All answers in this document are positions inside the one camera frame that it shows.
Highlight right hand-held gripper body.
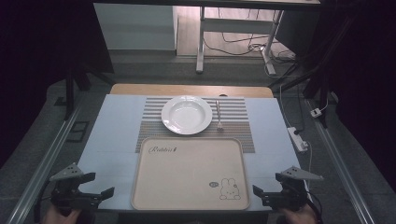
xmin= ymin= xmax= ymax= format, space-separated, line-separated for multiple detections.
xmin=262 ymin=165 xmax=324 ymax=211

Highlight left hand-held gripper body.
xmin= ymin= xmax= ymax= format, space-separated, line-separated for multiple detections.
xmin=49 ymin=162 xmax=103 ymax=217

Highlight person's left hand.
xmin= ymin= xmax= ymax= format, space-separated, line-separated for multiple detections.
xmin=41 ymin=206 xmax=82 ymax=224

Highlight person's right hand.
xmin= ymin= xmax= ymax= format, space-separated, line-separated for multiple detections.
xmin=277 ymin=203 xmax=318 ymax=224

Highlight white power strip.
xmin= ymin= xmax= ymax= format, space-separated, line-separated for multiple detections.
xmin=287 ymin=126 xmax=309 ymax=153

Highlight striped woven placemat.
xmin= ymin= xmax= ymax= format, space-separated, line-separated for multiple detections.
xmin=134 ymin=96 xmax=256 ymax=154

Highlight beige tray with rabbit print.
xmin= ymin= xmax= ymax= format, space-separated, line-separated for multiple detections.
xmin=130 ymin=136 xmax=251 ymax=212

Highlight silver fork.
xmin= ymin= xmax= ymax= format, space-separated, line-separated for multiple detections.
xmin=215 ymin=100 xmax=225 ymax=132

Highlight black stand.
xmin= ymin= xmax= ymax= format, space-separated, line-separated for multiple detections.
xmin=268 ymin=12 xmax=358 ymax=129
xmin=64 ymin=60 xmax=117 ymax=121

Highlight white round plate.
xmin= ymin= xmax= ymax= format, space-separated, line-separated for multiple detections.
xmin=161 ymin=95 xmax=214 ymax=136

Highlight white cabinet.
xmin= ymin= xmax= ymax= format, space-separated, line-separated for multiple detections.
xmin=92 ymin=3 xmax=178 ymax=51

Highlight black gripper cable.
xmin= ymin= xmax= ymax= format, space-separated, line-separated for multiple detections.
xmin=306 ymin=190 xmax=324 ymax=224
xmin=33 ymin=181 xmax=52 ymax=224

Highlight white power strip cable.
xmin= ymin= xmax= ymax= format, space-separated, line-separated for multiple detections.
xmin=304 ymin=140 xmax=314 ymax=175

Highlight aluminium rail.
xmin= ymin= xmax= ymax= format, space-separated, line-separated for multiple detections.
xmin=6 ymin=105 xmax=82 ymax=224
xmin=306 ymin=99 xmax=376 ymax=224

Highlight black floor cables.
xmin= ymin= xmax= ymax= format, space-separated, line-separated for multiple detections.
xmin=203 ymin=8 xmax=297 ymax=64

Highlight white desk frame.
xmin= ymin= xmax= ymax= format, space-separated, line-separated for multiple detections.
xmin=195 ymin=6 xmax=285 ymax=76

